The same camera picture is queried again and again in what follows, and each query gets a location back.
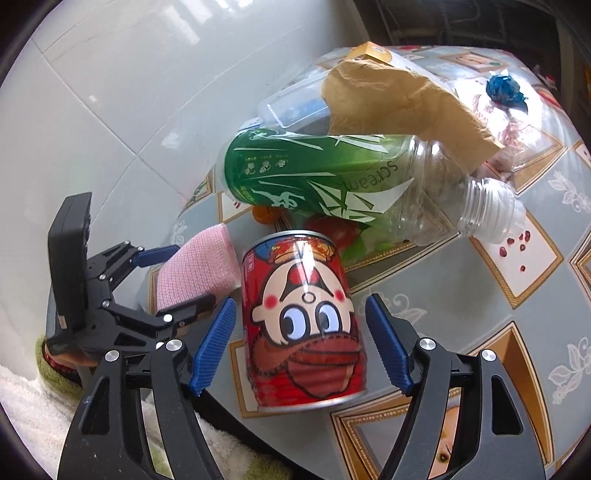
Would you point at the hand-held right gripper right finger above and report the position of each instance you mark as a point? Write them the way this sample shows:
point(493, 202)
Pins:
point(388, 341)

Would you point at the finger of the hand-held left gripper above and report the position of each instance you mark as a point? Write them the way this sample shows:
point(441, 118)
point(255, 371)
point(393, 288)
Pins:
point(157, 256)
point(198, 307)

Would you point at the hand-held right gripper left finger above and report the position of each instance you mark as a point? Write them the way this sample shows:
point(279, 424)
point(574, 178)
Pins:
point(214, 346)

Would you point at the pink sponge cloth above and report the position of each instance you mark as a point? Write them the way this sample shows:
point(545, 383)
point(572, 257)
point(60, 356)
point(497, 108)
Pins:
point(198, 267)

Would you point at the red cartoon face can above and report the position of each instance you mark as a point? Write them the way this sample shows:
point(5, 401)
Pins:
point(300, 323)

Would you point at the blue plastic wrapper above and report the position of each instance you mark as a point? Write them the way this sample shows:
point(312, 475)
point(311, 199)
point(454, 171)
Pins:
point(501, 87)

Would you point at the white and yellow carton box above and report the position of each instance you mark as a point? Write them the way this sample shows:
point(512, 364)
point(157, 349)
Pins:
point(369, 51)

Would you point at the fruit printed tablecloth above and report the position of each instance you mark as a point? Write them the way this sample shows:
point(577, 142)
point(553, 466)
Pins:
point(438, 295)

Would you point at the orange bottle cap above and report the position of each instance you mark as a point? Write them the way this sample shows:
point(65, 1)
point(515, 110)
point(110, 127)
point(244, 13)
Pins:
point(265, 214)

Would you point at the green label plastic bottle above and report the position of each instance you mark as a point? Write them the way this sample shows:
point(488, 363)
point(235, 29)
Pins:
point(323, 170)

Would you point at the clear plastic container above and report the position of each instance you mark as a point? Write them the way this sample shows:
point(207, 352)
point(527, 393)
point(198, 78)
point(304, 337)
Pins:
point(291, 106)

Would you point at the crumpled brown paper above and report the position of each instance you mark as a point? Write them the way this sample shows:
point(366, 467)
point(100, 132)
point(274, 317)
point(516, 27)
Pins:
point(406, 106)

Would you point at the clear plastic wrapper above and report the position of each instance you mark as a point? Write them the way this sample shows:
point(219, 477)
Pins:
point(503, 134)

